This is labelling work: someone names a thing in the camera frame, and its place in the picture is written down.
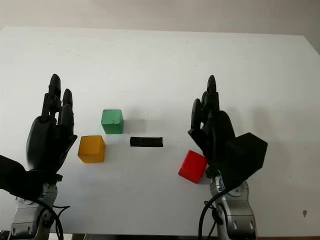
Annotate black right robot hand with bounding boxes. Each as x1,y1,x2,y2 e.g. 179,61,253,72
187,74,237,174

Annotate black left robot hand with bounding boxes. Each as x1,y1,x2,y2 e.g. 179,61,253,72
25,73,78,174

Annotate red wooden cube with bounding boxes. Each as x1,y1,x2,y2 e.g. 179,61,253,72
177,149,208,184

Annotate yellow wooden cube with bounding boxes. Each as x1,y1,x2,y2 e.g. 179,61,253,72
77,135,106,164

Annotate green wooden cube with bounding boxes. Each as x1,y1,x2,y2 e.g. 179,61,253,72
100,109,125,135

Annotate black tape strip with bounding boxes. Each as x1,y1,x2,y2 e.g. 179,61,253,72
129,136,164,148

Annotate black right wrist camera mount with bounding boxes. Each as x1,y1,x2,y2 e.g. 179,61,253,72
219,132,269,189

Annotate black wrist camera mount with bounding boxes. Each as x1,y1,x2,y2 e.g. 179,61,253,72
219,132,269,189
0,154,44,201

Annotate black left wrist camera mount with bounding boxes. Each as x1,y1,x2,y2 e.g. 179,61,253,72
0,154,44,201

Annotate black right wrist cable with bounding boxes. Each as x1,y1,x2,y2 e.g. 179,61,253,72
198,186,227,238

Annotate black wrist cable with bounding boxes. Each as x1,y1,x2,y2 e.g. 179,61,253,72
198,186,227,238
32,197,71,240

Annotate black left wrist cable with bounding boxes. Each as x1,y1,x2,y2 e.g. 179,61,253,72
32,197,71,240

